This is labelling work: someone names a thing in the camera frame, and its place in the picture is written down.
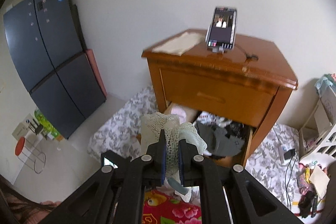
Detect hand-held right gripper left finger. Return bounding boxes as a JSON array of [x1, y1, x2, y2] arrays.
[[34, 129, 166, 224]]

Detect black fuzzy item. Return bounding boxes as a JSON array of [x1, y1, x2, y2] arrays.
[[298, 190, 319, 218]]

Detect pink pineapple sock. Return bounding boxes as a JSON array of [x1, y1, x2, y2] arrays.
[[171, 106, 188, 122]]

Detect white power strip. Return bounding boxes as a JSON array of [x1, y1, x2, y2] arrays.
[[280, 145, 289, 164]]

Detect plain wooden nightstand drawer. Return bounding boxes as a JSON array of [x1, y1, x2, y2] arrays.
[[159, 68, 279, 128]]

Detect beige folded cloth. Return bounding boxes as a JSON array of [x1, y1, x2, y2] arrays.
[[152, 31, 204, 56]]

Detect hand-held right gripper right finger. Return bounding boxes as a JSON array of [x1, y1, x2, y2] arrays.
[[178, 136, 305, 224]]

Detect red stool chrome legs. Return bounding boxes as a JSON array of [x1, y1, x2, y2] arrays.
[[14, 137, 47, 174]]

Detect red floral blanket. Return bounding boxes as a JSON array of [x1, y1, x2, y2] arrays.
[[142, 189, 204, 224]]

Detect colourful trinket pile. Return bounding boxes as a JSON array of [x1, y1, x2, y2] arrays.
[[297, 161, 311, 193]]

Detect pale printed book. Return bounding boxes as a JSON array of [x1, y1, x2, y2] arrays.
[[319, 85, 336, 125]]

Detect thin black cord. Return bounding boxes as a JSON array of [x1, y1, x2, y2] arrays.
[[231, 44, 259, 60]]

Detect crumpled blue-grey plastic bag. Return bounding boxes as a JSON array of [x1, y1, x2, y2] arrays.
[[315, 74, 336, 96]]

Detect green packaging bags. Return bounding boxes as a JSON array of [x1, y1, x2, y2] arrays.
[[34, 109, 62, 140]]

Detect wooden nightstand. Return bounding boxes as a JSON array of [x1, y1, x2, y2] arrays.
[[142, 28, 299, 169]]

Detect dark grey refrigerator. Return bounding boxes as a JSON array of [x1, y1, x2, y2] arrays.
[[3, 0, 107, 140]]

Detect white carton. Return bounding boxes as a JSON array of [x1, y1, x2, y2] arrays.
[[12, 114, 40, 140]]

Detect grey garment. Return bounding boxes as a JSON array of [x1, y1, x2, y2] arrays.
[[197, 122, 246, 157]]

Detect white cat print sock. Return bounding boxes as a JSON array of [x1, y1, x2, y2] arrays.
[[199, 111, 231, 127]]

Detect smartphone on stand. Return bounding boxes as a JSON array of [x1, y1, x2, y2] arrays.
[[205, 6, 239, 54]]

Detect white lattice shelf rack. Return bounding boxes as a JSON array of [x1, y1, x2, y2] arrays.
[[298, 77, 336, 167]]

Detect white lace cloth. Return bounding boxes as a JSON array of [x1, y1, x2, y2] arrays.
[[140, 112, 208, 202]]

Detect grey floral bed sheet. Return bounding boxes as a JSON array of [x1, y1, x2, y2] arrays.
[[87, 85, 305, 216]]

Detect pink board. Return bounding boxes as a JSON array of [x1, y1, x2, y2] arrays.
[[85, 49, 108, 98]]

